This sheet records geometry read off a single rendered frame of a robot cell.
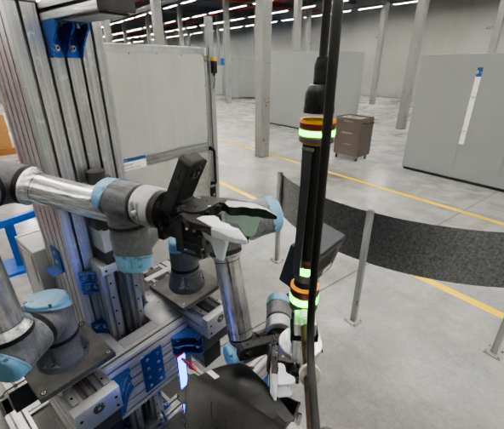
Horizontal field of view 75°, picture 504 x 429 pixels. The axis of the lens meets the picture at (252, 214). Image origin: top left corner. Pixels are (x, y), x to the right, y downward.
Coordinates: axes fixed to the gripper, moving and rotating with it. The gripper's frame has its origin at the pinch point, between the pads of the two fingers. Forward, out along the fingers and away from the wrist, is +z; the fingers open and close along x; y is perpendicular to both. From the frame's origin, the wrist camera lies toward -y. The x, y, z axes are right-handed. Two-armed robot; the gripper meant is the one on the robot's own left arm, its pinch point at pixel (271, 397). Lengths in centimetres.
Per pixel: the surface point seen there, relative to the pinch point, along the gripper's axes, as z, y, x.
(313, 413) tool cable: 30.0, -1.0, -39.1
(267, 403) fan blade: 2.2, -1.0, -1.0
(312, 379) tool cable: 26.4, -0.8, -39.4
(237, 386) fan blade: -1.6, -8.0, -0.2
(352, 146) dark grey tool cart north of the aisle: -654, 180, 74
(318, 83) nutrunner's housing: 11, -4, -68
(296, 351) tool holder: 14.7, -0.3, -30.9
